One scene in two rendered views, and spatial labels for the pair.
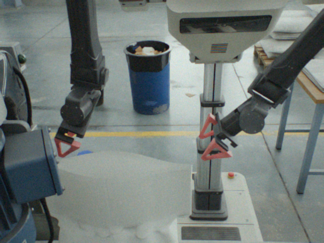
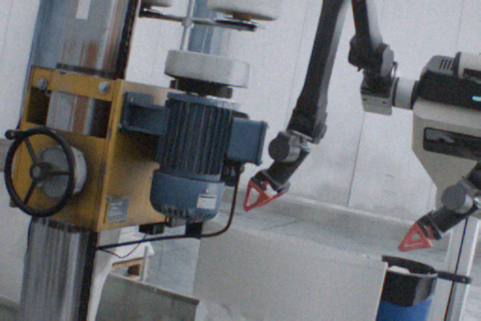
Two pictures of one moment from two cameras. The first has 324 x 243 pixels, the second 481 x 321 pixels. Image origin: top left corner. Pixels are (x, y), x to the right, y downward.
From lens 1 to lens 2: 1.21 m
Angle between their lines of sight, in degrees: 31
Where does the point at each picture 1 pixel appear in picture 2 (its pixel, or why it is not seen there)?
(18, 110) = not seen: hidden behind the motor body
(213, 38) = (463, 166)
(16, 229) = (215, 182)
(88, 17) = (325, 64)
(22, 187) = (237, 142)
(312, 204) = not seen: outside the picture
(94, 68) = (315, 115)
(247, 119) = (450, 192)
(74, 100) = (286, 135)
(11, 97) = not seen: hidden behind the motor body
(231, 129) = (439, 219)
